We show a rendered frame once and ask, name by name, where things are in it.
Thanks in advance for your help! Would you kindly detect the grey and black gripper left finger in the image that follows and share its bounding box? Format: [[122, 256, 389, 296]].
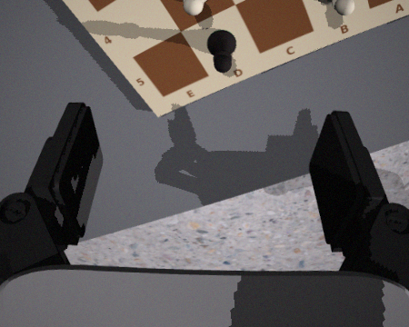
[[0, 103, 103, 285]]

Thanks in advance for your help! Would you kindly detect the black pawn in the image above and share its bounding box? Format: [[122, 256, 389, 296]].
[[207, 30, 236, 73]]

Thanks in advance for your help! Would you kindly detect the white chess pawn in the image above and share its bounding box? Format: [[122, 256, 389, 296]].
[[320, 0, 354, 15], [183, 0, 207, 15]]

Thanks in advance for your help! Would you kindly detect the brown and cream chessboard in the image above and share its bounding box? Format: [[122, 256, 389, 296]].
[[63, 0, 409, 117]]

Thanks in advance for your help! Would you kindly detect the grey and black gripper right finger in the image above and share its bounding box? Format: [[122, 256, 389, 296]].
[[309, 111, 409, 291]]

